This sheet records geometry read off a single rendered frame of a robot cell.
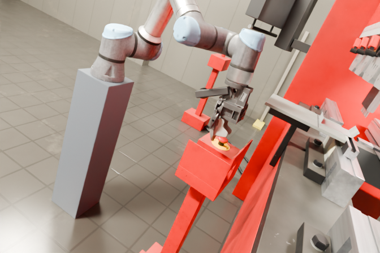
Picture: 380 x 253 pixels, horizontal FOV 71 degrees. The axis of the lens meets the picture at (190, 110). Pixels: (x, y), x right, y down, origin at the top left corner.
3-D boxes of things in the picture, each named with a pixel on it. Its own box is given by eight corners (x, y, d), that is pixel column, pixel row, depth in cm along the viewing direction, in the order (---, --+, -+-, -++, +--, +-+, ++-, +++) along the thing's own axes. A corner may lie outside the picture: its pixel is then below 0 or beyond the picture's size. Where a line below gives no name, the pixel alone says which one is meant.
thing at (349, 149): (337, 134, 94) (342, 127, 93) (346, 139, 94) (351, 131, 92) (342, 155, 77) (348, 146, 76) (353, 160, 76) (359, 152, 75)
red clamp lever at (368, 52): (373, 32, 88) (366, 51, 84) (386, 36, 87) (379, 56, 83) (370, 36, 90) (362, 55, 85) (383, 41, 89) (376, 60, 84)
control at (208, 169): (199, 156, 110) (216, 118, 103) (233, 177, 104) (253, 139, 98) (174, 174, 93) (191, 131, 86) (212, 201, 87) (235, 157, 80)
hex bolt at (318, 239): (310, 235, 50) (314, 230, 49) (324, 244, 49) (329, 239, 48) (310, 245, 47) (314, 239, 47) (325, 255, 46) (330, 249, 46)
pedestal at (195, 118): (188, 116, 311) (215, 48, 280) (206, 126, 304) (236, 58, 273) (180, 120, 293) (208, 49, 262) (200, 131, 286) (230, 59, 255)
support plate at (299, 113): (272, 95, 104) (273, 93, 103) (339, 127, 96) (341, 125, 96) (264, 104, 88) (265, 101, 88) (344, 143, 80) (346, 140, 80)
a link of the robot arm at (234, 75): (225, 64, 77) (234, 64, 84) (221, 79, 79) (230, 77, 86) (249, 73, 75) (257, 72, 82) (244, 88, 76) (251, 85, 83)
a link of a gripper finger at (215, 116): (211, 131, 83) (220, 105, 80) (207, 129, 83) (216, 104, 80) (217, 127, 87) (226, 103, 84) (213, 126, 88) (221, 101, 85)
